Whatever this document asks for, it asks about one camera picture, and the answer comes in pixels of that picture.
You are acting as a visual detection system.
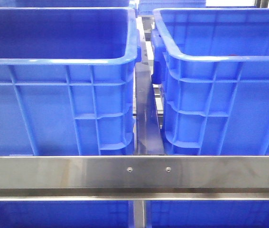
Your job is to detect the steel centre divider bar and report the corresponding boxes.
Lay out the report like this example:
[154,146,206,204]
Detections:
[135,17,165,155]

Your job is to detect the large blue crate left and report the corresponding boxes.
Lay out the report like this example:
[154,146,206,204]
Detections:
[0,8,140,156]

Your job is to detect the large blue crate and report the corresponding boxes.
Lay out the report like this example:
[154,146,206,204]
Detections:
[0,8,140,156]
[151,8,269,156]

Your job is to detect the large blue crate right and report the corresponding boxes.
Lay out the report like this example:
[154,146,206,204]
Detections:
[151,8,269,156]

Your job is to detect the blue crate lower right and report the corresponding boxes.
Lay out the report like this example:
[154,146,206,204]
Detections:
[146,200,269,228]

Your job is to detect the blue crate rear right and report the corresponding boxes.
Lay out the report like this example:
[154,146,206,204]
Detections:
[138,0,206,16]

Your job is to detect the blue crate rear left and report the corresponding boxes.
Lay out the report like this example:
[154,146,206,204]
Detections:
[0,0,137,9]

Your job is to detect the blue crate lower left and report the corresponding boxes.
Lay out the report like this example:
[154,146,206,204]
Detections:
[0,201,134,228]

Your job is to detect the steel vertical rack post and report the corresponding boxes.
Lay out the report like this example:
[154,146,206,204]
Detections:
[133,200,147,228]

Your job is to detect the stainless steel rack rail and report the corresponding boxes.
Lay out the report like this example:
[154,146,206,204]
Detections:
[0,155,269,201]

